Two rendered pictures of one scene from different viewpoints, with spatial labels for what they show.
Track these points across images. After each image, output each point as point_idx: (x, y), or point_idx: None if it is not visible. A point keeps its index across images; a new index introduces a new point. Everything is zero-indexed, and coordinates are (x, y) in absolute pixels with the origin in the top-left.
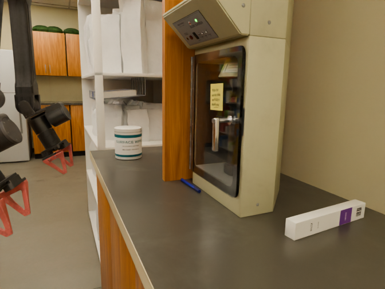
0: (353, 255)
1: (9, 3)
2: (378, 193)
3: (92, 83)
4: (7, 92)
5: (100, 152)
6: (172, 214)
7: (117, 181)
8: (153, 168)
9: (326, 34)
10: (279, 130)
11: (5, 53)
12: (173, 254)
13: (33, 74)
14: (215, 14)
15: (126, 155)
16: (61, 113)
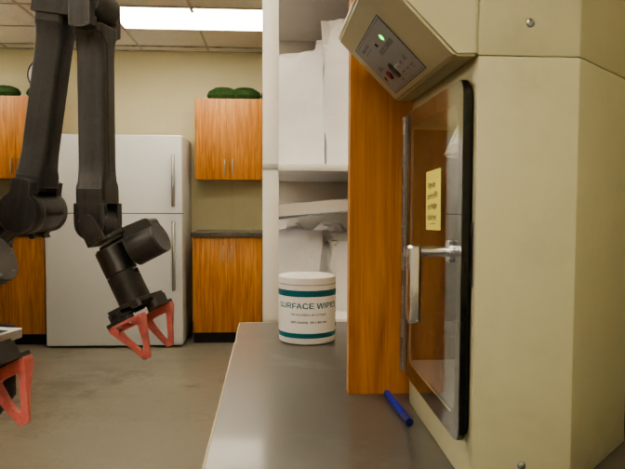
0: None
1: (77, 44)
2: None
3: (285, 190)
4: (154, 212)
5: (258, 326)
6: (315, 464)
7: (250, 384)
8: (341, 366)
9: None
10: (584, 279)
11: (158, 140)
12: None
13: (109, 165)
14: (403, 19)
15: (299, 333)
16: (149, 239)
